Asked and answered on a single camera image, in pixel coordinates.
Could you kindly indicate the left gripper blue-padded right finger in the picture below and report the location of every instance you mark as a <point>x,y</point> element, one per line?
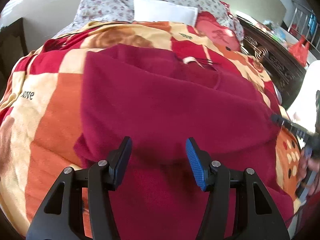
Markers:
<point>256,214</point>

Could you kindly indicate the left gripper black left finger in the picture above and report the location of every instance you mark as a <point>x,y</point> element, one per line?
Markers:
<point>60,213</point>

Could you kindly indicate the dark red fleece garment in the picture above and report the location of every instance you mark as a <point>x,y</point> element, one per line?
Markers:
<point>158,101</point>

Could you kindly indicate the person's right hand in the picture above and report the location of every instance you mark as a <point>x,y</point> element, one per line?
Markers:
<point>308,175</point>

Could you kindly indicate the carved dark wooden headboard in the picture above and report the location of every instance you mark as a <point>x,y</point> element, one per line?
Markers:
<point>284,70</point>

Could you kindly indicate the red plastic bag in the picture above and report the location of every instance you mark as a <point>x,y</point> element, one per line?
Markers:
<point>300,50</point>

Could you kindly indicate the orange red patterned blanket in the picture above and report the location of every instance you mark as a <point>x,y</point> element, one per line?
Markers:
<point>40,109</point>

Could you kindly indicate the metal rack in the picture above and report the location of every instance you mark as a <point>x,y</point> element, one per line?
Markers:
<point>305,23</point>

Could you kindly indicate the red heart-shaped cushion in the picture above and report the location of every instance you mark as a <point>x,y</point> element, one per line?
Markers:
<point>207,24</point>

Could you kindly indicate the dark wooden side table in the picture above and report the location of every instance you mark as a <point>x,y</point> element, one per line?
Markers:
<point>13,47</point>

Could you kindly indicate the white pillow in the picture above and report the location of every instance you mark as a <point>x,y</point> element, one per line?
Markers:
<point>160,11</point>

